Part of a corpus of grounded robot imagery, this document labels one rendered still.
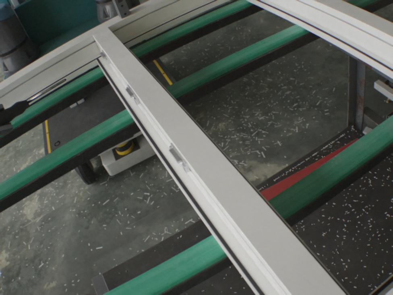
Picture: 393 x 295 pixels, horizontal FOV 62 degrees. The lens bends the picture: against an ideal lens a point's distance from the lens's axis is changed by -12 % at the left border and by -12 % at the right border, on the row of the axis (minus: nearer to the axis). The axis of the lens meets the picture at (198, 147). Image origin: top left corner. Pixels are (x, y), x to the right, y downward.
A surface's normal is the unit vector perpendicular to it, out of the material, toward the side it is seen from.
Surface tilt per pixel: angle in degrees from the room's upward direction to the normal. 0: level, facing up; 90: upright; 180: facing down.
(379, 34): 90
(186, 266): 0
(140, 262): 0
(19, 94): 90
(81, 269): 0
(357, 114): 90
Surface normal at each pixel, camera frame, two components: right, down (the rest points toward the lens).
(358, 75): -0.86, 0.48
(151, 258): -0.25, -0.67
